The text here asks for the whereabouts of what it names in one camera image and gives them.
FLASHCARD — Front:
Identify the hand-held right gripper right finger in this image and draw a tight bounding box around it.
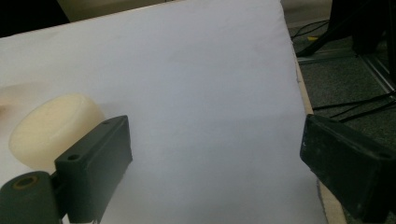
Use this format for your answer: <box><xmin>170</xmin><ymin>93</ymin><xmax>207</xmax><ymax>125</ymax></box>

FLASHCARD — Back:
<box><xmin>299</xmin><ymin>113</ymin><xmax>396</xmax><ymax>224</ymax></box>

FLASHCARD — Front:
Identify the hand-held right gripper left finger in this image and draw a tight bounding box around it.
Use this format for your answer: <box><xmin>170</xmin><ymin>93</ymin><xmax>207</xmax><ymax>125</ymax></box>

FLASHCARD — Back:
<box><xmin>53</xmin><ymin>115</ymin><xmax>134</xmax><ymax>224</ymax></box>

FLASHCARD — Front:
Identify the dark stand base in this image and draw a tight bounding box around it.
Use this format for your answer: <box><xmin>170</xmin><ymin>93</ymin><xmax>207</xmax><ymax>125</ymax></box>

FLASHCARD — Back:
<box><xmin>295</xmin><ymin>0</ymin><xmax>396</xmax><ymax>58</ymax></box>

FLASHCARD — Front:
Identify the black cable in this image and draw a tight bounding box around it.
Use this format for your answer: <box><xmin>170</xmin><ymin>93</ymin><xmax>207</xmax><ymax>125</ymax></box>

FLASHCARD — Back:
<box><xmin>312</xmin><ymin>91</ymin><xmax>396</xmax><ymax>112</ymax></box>
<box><xmin>330</xmin><ymin>100</ymin><xmax>396</xmax><ymax>123</ymax></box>

